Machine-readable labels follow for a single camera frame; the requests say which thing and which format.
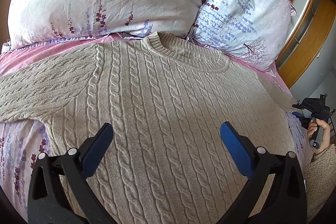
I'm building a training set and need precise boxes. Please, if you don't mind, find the pink floral bed sheet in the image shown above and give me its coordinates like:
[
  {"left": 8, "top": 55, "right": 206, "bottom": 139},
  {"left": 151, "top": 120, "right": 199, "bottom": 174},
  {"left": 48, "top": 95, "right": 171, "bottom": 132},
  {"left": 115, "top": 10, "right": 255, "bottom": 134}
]
[{"left": 0, "top": 32, "right": 306, "bottom": 222}]

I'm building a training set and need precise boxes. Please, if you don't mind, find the beige cable-knit sweater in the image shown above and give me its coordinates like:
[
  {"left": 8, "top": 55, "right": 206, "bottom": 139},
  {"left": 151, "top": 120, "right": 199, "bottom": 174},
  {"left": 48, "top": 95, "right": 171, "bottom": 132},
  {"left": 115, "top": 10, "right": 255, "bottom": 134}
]
[{"left": 0, "top": 31, "right": 305, "bottom": 224}]

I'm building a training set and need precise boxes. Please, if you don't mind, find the right beige fleece sleeve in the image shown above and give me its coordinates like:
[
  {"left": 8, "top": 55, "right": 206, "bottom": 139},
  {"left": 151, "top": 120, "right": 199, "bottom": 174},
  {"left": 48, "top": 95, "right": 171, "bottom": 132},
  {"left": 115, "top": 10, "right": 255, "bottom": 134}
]
[{"left": 305, "top": 144, "right": 336, "bottom": 222}]

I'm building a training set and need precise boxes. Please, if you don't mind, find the blue floral pillow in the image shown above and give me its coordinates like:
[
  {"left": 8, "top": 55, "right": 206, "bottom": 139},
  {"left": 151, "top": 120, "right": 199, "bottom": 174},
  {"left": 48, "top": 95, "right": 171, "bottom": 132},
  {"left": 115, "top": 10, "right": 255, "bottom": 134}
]
[{"left": 188, "top": 0, "right": 296, "bottom": 71}]

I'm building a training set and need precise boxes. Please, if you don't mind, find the person's right hand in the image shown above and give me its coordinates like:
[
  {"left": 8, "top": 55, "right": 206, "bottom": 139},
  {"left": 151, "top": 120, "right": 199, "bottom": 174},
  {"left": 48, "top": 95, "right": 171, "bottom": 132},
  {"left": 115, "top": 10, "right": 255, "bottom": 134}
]
[{"left": 307, "top": 118, "right": 332, "bottom": 156}]

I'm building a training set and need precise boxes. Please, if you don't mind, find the wooden headboard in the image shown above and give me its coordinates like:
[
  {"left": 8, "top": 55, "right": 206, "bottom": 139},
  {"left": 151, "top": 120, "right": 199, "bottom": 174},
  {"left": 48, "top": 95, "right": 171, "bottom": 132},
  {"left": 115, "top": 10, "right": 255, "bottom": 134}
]
[{"left": 276, "top": 0, "right": 335, "bottom": 88}]

